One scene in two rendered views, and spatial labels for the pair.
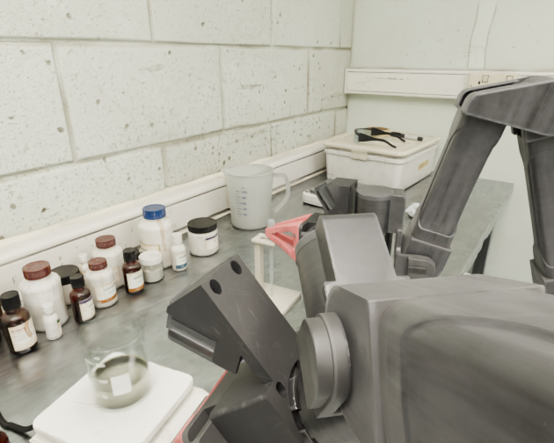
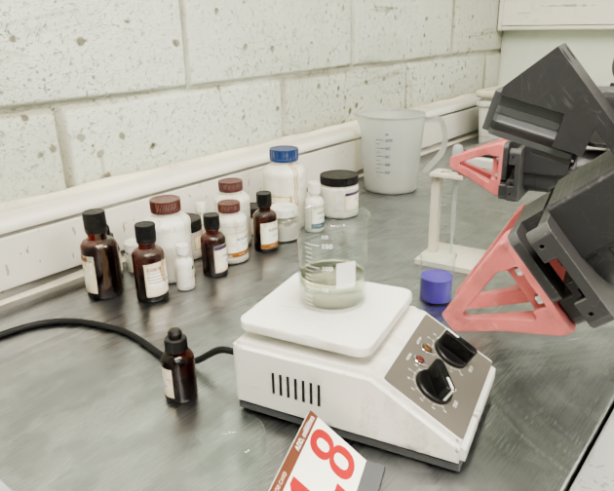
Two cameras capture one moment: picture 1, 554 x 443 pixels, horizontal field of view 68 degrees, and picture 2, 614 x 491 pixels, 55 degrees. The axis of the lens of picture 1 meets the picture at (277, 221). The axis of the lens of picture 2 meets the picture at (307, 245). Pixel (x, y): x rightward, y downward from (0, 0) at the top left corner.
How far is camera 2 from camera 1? 23 cm
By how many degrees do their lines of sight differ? 4
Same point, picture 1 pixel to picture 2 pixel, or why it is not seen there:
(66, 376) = (218, 321)
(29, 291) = (160, 227)
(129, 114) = (249, 31)
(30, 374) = (172, 319)
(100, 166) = (214, 96)
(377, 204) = not seen: outside the picture
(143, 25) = not seen: outside the picture
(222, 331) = (574, 102)
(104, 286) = (237, 235)
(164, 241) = (296, 192)
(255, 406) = not seen: outside the picture
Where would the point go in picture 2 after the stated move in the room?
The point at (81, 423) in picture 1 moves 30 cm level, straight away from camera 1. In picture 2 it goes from (298, 320) to (185, 222)
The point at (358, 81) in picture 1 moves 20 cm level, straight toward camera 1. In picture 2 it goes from (518, 12) to (524, 11)
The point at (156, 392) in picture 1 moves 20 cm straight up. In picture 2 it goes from (373, 300) to (379, 65)
